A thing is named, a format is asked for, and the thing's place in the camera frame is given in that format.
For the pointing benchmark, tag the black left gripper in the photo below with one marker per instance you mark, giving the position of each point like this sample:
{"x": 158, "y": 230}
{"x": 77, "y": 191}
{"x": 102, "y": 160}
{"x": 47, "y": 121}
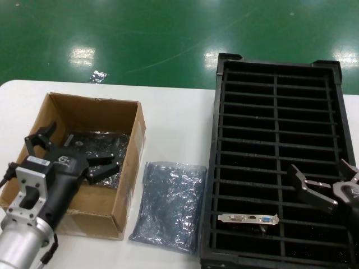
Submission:
{"x": 67, "y": 173}

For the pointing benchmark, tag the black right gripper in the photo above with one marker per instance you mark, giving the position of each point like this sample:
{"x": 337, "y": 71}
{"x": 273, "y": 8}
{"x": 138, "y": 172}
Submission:
{"x": 350, "y": 196}

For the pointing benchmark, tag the graphics card with silver bracket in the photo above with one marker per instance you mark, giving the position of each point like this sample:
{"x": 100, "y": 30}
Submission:
{"x": 238, "y": 218}

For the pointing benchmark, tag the grey translucent antistatic bag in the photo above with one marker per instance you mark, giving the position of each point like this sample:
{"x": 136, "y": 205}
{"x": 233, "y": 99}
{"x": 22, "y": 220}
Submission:
{"x": 171, "y": 201}

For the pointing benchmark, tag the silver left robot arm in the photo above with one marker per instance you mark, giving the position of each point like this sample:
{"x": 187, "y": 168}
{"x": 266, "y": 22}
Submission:
{"x": 19, "y": 243}

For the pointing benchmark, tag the bagged graphics card shiny wrap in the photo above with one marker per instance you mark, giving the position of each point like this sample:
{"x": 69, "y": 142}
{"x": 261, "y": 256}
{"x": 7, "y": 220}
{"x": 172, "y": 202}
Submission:
{"x": 92, "y": 140}

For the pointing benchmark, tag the brown open cardboard box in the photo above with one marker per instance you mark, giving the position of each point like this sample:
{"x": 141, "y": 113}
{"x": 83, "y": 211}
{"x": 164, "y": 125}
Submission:
{"x": 92, "y": 112}

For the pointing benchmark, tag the black slotted plastic container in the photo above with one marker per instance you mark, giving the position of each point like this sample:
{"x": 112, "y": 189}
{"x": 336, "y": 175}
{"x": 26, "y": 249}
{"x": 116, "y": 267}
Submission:
{"x": 276, "y": 112}

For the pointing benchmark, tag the crumpled foil scrap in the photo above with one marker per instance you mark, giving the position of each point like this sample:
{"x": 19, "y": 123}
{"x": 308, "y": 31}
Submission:
{"x": 98, "y": 77}

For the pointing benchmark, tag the black labelled wrist camera box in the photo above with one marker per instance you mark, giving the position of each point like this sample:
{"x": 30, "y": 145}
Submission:
{"x": 36, "y": 168}

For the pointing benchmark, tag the silver aluminium wrist bracket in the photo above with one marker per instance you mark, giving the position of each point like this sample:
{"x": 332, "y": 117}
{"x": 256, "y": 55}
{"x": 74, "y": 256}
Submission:
{"x": 19, "y": 207}

